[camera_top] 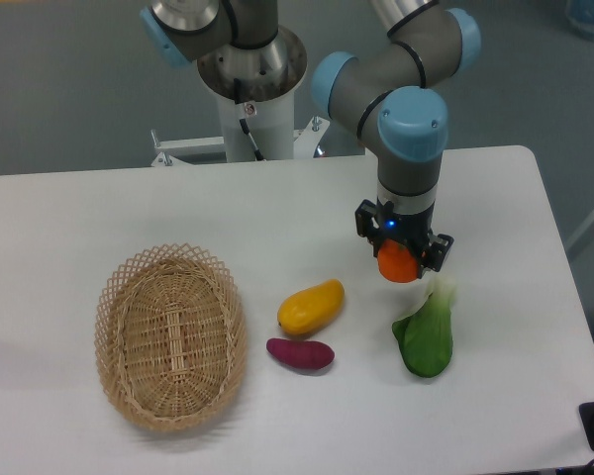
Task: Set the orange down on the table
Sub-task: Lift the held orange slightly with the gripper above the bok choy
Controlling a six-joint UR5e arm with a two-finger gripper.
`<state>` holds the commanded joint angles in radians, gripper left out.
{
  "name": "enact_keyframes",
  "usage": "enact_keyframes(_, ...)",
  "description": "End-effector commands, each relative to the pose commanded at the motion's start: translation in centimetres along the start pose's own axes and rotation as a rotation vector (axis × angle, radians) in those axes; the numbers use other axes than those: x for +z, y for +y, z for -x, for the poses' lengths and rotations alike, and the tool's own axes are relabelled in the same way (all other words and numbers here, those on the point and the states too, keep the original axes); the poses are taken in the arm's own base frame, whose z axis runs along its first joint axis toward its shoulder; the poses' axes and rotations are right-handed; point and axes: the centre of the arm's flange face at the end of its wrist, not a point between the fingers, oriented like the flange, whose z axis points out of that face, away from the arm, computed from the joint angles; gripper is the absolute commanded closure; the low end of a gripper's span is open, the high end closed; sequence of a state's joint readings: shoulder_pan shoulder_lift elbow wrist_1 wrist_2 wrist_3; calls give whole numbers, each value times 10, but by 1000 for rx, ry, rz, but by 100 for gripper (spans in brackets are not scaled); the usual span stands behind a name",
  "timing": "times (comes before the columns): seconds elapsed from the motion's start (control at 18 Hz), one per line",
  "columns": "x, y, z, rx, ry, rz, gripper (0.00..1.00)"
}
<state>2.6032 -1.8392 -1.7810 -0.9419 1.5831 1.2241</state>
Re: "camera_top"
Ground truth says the orange fruit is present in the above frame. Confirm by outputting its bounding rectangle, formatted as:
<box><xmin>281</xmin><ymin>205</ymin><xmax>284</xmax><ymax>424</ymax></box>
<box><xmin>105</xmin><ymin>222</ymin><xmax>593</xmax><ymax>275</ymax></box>
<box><xmin>377</xmin><ymin>239</ymin><xmax>419</xmax><ymax>283</ymax></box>

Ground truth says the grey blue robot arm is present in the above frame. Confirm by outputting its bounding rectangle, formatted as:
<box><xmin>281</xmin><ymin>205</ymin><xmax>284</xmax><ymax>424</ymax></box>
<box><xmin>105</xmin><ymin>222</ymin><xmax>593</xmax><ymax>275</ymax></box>
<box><xmin>140</xmin><ymin>1</ymin><xmax>481</xmax><ymax>283</ymax></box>

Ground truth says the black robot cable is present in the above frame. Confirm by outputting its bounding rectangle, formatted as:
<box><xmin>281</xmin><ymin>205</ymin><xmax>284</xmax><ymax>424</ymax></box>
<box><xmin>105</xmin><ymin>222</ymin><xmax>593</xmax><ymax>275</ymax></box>
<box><xmin>233</xmin><ymin>77</ymin><xmax>266</xmax><ymax>162</ymax></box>

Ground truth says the blue object top right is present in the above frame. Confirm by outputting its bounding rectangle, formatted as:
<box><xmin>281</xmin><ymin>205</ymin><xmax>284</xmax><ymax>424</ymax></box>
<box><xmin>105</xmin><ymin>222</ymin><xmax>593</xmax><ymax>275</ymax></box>
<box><xmin>565</xmin><ymin>0</ymin><xmax>594</xmax><ymax>42</ymax></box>

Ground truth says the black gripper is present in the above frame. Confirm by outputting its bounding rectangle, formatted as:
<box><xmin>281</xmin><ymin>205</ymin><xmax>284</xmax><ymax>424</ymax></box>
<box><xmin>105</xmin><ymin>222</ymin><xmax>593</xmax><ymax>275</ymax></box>
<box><xmin>354</xmin><ymin>200</ymin><xmax>454</xmax><ymax>279</ymax></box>

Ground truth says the purple sweet potato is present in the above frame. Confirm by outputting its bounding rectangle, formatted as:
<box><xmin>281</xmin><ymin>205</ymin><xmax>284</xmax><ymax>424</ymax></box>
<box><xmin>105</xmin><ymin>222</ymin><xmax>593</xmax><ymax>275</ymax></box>
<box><xmin>266</xmin><ymin>337</ymin><xmax>336</xmax><ymax>371</ymax></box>

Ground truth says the woven wicker basket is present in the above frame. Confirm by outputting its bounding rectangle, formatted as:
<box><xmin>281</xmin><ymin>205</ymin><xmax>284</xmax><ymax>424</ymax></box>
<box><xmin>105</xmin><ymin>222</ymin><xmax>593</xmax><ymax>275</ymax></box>
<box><xmin>94</xmin><ymin>243</ymin><xmax>248</xmax><ymax>432</ymax></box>

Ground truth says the green bok choy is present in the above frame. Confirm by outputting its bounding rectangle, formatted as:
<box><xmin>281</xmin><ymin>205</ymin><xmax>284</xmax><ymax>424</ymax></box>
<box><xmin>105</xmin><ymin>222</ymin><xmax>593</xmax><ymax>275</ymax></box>
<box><xmin>391</xmin><ymin>275</ymin><xmax>455</xmax><ymax>379</ymax></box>

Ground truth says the yellow mango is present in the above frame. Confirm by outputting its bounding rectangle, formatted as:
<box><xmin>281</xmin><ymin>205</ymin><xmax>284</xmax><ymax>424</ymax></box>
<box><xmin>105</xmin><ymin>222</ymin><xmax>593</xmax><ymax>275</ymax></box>
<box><xmin>277</xmin><ymin>279</ymin><xmax>345</xmax><ymax>336</ymax></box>

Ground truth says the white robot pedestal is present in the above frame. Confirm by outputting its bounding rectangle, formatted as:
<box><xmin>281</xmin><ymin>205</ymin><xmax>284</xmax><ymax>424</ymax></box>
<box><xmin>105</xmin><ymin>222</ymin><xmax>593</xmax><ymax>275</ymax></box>
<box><xmin>150</xmin><ymin>26</ymin><xmax>331</xmax><ymax>166</ymax></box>

